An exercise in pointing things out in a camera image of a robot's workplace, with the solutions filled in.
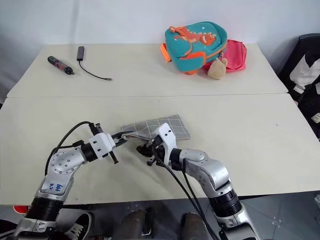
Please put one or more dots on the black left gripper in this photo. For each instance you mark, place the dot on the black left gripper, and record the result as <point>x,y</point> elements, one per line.
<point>113,156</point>

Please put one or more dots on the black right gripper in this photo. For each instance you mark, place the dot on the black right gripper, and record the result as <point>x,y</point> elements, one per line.
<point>153,155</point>

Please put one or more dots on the grey plaid pouch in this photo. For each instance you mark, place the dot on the grey plaid pouch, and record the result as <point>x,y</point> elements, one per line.
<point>165,125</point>

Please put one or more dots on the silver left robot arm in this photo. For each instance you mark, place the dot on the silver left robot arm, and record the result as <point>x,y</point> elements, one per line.
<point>60,163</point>

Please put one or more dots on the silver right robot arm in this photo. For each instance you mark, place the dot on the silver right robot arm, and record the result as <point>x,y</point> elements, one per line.
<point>210,170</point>

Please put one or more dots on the black sneaker with white laces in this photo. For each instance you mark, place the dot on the black sneaker with white laces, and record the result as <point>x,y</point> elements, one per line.
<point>80,226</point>

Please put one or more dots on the black patterned pen tool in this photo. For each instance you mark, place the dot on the black patterned pen tool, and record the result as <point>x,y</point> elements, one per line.
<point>58,63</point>

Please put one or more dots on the teal dinosaur backpack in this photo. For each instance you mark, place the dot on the teal dinosaur backpack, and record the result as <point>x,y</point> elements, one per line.
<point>190,47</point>

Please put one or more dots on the red object under table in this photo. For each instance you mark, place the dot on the red object under table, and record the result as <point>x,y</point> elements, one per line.
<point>21,209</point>

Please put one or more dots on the pink fabric bag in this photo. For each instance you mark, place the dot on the pink fabric bag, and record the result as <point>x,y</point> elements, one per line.
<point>236,55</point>

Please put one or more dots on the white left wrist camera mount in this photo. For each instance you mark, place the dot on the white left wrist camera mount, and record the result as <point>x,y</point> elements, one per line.
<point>100,145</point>

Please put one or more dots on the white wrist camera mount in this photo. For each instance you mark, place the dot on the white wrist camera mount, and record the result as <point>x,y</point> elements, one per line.
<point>100,145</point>
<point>166,136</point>

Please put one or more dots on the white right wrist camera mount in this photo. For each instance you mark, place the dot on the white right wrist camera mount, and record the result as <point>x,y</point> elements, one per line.
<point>166,136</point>

